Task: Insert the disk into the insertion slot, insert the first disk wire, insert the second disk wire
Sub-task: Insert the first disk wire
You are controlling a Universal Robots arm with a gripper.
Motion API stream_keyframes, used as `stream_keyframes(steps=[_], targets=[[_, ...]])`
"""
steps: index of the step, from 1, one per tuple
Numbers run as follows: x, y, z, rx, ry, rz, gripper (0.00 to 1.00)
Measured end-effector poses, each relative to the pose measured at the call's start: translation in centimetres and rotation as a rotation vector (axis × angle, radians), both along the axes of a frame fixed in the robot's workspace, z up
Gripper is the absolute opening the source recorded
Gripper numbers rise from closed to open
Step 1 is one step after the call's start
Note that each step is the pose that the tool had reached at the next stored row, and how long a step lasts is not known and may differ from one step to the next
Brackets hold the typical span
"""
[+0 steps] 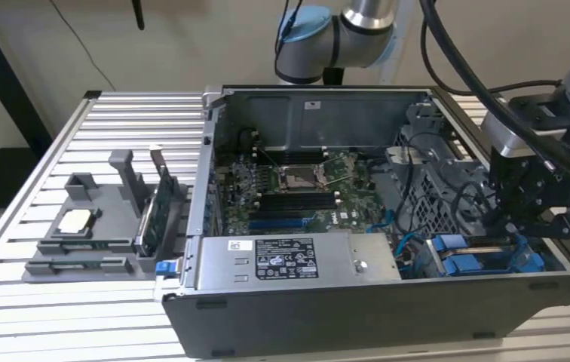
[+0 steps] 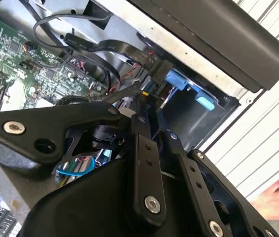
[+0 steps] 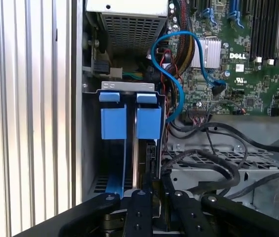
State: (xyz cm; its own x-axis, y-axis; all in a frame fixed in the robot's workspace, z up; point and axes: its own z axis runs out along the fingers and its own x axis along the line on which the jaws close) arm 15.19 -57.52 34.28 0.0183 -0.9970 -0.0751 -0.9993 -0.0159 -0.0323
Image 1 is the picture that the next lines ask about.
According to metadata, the black PC case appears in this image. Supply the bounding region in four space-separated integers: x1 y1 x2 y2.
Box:
150 83 570 359

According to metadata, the blue disk carrier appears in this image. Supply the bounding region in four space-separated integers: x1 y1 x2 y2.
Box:
440 253 547 278

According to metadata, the green graphics card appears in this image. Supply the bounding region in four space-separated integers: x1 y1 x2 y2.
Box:
133 145 178 261

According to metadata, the metal drive cage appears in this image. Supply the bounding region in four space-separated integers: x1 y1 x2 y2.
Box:
382 101 497 237

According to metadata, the blue wire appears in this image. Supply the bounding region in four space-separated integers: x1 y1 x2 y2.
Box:
369 209 424 278

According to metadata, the green motherboard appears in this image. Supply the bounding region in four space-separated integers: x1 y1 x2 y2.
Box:
210 146 390 237

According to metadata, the metal socket cover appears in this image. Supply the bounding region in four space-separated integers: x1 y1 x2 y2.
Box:
321 154 364 186

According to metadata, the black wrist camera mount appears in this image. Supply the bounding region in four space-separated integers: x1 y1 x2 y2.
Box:
508 94 570 131

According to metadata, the hard disk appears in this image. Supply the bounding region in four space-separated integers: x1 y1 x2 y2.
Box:
428 232 543 261

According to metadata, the blue expansion slot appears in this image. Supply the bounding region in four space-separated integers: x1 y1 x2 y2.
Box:
246 222 309 232

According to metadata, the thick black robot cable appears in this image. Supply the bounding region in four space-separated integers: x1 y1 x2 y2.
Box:
417 0 570 188

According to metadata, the thin black wire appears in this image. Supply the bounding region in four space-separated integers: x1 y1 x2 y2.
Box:
394 130 446 232

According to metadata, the silver CPU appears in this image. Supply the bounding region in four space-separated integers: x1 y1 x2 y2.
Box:
56 208 98 235

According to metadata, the black hanging object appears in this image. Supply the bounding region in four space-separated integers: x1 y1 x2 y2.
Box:
129 0 145 31

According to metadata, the black disk wire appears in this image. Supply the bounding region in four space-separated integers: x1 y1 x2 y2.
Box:
453 175 501 232
465 184 493 228

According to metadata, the grey parts rack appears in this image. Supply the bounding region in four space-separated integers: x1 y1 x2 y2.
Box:
21 149 190 284

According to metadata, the silver power supply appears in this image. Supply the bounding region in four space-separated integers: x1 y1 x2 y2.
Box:
190 232 401 291

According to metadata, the green RAM stick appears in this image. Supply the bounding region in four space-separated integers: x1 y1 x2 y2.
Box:
48 259 116 270
61 241 130 251

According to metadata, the coloured power wire bundle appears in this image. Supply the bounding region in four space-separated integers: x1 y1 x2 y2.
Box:
389 233 416 272

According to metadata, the CPU socket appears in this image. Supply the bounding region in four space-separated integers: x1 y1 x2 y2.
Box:
276 164 325 192

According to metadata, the wire locking lever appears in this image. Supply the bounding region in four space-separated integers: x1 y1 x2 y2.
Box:
256 146 282 170

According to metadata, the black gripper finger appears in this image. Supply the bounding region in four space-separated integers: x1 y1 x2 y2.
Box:
505 205 570 241
483 203 509 235

